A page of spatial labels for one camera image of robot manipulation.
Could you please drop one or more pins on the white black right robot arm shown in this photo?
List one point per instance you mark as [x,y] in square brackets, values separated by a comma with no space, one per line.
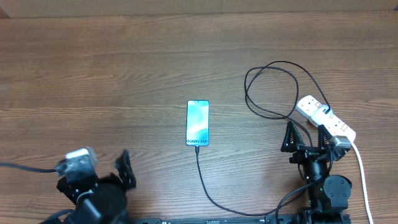
[327,194]

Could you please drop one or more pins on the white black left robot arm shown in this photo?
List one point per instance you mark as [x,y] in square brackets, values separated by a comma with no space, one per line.
[97,200]

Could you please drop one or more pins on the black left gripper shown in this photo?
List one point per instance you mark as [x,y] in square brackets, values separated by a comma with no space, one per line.
[126,174]

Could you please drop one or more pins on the white power strip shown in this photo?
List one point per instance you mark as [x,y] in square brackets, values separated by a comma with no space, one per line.
[308,104]

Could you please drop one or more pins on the Samsung Galaxy smartphone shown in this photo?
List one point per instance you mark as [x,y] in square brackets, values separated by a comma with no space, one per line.
[197,125]

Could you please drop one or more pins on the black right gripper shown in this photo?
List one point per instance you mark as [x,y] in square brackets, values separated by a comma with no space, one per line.
[304,152]

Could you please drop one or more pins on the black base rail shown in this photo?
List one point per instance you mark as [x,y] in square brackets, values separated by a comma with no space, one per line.
[268,219]

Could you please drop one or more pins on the white USB charger plug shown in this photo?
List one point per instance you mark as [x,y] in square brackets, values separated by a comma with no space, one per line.
[321,115]

